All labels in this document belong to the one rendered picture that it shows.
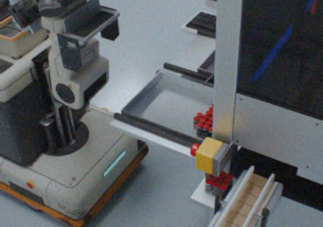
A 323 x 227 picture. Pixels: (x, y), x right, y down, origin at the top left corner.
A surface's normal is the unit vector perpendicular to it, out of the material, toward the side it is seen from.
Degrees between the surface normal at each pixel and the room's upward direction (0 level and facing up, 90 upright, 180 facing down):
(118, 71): 0
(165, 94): 0
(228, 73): 90
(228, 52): 90
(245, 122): 90
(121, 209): 0
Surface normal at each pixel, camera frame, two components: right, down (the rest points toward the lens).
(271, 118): -0.51, 0.57
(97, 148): -0.04, -0.77
